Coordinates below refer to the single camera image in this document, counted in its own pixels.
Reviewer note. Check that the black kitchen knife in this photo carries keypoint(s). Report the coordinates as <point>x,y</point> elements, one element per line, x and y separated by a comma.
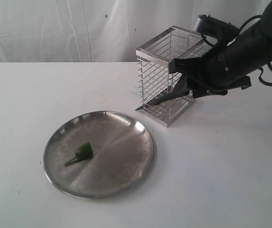
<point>164,98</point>

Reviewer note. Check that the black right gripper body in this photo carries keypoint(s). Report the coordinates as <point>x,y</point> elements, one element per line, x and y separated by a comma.
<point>234,61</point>

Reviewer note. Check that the round stainless steel plate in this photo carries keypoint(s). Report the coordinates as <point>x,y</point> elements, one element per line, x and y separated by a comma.
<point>123,153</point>

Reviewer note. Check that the green cucumber end with stem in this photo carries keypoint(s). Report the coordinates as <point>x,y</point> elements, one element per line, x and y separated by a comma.
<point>83,152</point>

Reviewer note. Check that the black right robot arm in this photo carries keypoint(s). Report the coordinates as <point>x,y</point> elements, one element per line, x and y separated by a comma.
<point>263,26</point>

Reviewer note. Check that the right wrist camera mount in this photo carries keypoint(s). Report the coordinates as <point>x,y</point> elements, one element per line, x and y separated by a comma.
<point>216,28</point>

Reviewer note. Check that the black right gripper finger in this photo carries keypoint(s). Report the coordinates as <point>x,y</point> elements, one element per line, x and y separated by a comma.
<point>187,65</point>
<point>200,89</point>

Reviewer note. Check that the chrome wire utensil holder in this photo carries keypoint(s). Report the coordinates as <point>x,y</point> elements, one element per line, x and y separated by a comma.
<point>154,78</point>

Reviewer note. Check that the white backdrop curtain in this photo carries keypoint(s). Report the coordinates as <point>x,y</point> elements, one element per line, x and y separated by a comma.
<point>102,30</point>

